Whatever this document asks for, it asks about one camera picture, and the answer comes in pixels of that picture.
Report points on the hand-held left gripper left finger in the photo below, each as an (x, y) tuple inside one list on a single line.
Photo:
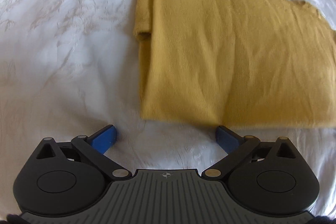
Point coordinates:
[(103, 138)]

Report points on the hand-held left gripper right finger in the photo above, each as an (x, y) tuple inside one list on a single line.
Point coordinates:
[(227, 138)]

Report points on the yellow knit sweater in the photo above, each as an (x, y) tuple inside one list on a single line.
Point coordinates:
[(223, 50)]

